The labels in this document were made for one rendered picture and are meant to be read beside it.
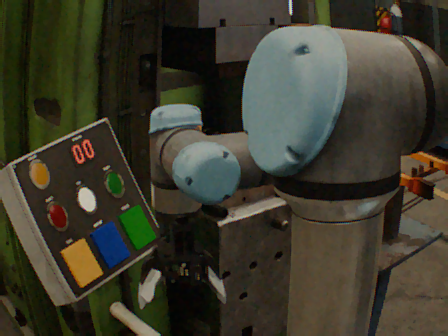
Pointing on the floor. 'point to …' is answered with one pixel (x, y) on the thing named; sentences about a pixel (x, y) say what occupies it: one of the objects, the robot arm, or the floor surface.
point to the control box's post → (84, 317)
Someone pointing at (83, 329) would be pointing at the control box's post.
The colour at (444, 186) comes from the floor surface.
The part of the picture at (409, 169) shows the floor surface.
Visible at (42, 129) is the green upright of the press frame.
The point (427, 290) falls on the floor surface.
